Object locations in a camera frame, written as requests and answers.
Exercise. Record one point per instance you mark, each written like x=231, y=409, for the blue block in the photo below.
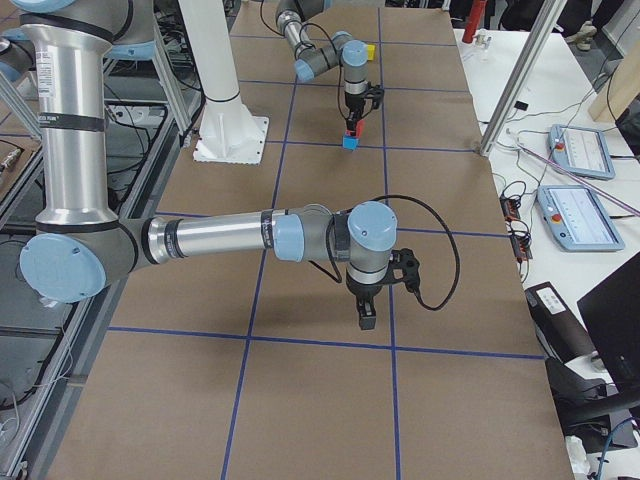
x=350, y=142

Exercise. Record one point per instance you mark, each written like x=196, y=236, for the aluminium frame post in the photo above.
x=536, y=40

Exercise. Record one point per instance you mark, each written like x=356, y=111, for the reacher grabber stick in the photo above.
x=548, y=160

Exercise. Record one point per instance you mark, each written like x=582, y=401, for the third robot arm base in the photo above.
x=18, y=62

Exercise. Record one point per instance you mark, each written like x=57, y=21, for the teach pendant tablet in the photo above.
x=577, y=220
x=581, y=151

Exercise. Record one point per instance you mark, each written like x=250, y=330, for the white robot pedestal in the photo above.
x=228, y=132

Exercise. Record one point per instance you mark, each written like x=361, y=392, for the near teach pendant tablet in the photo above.
x=577, y=220

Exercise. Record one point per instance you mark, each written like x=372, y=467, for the orange circuit board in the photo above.
x=518, y=230

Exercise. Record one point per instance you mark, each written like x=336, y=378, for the black box with label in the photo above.
x=559, y=329

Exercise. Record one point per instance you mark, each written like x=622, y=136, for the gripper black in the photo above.
x=363, y=289
x=353, y=104

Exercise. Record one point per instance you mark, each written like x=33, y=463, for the black monitor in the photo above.
x=610, y=312

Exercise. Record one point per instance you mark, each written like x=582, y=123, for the far teach pendant tablet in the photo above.
x=581, y=151

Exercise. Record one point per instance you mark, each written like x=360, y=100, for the red block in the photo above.
x=354, y=128

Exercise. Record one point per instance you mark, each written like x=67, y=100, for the red cylinder bottle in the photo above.
x=475, y=15

